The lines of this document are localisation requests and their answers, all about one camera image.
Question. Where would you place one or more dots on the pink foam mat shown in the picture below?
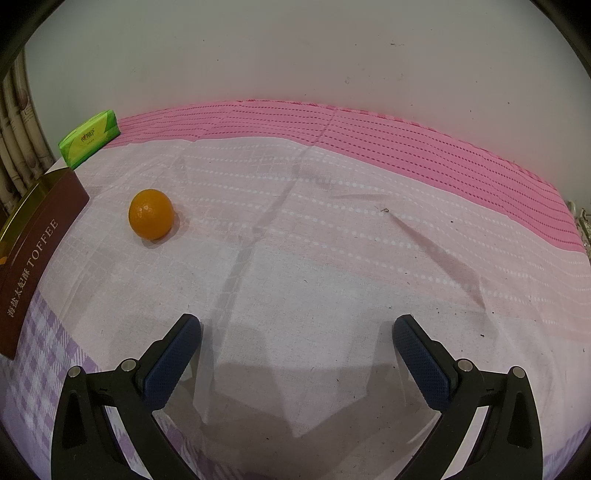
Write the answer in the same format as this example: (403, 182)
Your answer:
(392, 138)

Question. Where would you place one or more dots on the dark red gold tin box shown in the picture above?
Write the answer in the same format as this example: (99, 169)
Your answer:
(41, 249)

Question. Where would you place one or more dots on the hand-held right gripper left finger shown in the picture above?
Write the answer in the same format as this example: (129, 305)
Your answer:
(173, 367)

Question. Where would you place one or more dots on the green tissue pack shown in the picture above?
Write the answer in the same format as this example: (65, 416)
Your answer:
(87, 138)

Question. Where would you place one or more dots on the smooth orange tangerine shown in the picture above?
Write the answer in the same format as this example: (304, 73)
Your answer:
(151, 214)

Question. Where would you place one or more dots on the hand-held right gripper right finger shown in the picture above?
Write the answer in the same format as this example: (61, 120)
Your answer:
(421, 369)

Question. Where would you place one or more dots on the white purple checked cloth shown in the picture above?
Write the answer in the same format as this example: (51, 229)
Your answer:
(346, 258)

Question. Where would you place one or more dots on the crinkled clear plastic bag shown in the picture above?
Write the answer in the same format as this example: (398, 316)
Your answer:
(582, 224)

